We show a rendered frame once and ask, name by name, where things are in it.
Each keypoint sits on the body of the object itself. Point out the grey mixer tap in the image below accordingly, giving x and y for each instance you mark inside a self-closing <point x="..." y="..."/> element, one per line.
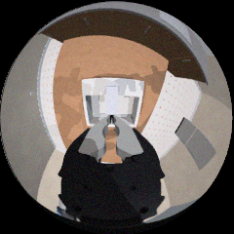
<point x="112" y="89"/>

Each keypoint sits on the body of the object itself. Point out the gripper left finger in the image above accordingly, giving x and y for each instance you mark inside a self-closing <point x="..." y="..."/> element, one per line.
<point x="89" y="143"/>

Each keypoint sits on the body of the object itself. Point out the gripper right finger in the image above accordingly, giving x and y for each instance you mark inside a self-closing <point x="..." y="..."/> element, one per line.
<point x="131" y="143"/>

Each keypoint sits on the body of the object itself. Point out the grey square sink basin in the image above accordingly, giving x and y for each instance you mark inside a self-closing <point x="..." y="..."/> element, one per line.
<point x="129" y="99"/>

